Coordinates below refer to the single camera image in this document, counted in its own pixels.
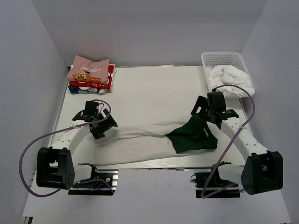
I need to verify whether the crumpled white t-shirt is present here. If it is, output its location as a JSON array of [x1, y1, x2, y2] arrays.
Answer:
[[208, 65, 255, 99]]

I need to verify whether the folded pink t-shirt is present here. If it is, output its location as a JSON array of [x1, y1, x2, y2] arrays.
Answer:
[[67, 55, 109, 84]]

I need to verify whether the white plastic basket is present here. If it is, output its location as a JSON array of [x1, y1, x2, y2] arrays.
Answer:
[[201, 52, 249, 92]]

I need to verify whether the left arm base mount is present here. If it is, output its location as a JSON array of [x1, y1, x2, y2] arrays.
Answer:
[[68, 170, 119, 196]]

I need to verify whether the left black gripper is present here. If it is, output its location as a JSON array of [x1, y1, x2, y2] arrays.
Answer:
[[92, 108, 118, 139]]

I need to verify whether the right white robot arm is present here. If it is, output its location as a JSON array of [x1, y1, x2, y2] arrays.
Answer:
[[191, 91, 283, 195]]

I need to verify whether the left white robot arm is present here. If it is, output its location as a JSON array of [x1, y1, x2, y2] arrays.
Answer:
[[36, 100, 118, 189]]

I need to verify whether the folded red t-shirt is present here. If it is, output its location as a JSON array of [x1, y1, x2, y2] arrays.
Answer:
[[68, 63, 115, 91]]

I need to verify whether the folded blue white t-shirt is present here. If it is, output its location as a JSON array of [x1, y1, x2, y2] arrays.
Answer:
[[68, 85, 111, 94]]

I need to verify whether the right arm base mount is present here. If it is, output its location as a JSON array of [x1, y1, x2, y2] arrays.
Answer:
[[190, 172, 240, 199]]

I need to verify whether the white and green raglan t-shirt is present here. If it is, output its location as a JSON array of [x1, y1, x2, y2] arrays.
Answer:
[[95, 114, 218, 166]]

